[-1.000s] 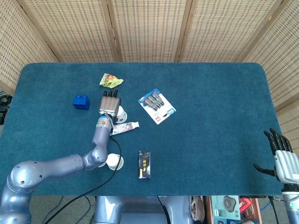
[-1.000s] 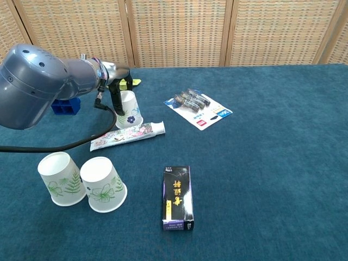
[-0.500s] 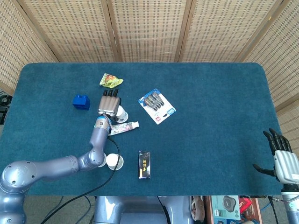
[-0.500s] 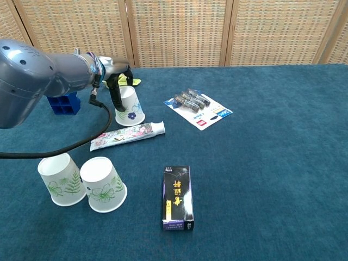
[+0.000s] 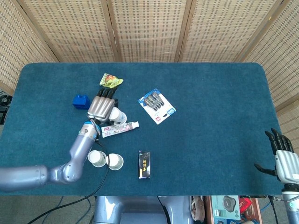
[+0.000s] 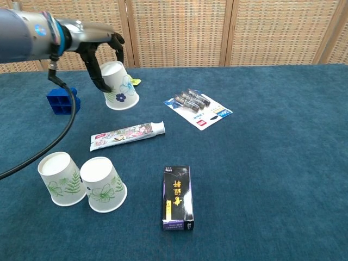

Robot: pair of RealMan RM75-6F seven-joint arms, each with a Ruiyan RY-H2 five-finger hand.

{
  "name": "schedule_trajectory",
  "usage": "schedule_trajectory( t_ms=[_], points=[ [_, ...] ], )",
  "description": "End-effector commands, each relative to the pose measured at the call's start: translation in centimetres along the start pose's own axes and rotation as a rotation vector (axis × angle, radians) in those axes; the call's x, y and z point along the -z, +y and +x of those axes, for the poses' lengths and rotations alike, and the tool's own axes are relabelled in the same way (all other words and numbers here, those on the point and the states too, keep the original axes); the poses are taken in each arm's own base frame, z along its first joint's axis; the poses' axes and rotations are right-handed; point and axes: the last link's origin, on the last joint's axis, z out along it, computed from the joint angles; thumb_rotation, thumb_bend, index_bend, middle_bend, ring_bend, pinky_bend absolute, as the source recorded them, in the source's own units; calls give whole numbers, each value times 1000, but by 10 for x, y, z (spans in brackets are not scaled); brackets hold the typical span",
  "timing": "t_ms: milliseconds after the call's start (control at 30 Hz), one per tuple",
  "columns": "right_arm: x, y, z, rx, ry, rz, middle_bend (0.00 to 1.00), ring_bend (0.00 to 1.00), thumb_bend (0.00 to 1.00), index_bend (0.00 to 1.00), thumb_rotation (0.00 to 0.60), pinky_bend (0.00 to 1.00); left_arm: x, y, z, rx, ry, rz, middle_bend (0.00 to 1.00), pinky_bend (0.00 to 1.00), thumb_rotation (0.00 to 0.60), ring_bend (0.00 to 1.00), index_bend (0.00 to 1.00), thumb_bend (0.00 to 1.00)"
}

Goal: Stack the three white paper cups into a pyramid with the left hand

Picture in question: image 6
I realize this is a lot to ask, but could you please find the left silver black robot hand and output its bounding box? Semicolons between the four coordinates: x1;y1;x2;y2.
71;20;126;92

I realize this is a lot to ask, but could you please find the white floral paper cup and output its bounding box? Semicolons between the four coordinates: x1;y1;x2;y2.
79;156;128;213
100;60;140;111
37;151;88;207

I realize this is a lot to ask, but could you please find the blue plastic building block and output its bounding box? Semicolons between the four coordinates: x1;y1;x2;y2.
46;87;82;116

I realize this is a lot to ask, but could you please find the floral toothpaste tube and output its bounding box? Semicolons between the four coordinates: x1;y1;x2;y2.
89;121;166;152

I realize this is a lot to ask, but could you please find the woven wooden folding screen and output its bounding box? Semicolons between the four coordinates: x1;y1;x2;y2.
0;0;348;73

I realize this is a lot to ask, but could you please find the battery blister pack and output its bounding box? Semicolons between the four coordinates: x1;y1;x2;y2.
163;88;233;131

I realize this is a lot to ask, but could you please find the black carton with gold lettering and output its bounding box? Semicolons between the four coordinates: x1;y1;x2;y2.
162;165;195;231

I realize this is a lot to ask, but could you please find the teal table cloth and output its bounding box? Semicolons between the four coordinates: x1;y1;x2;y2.
0;64;348;261

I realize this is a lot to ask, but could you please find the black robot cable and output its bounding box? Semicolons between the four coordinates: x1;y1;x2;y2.
0;51;78;181

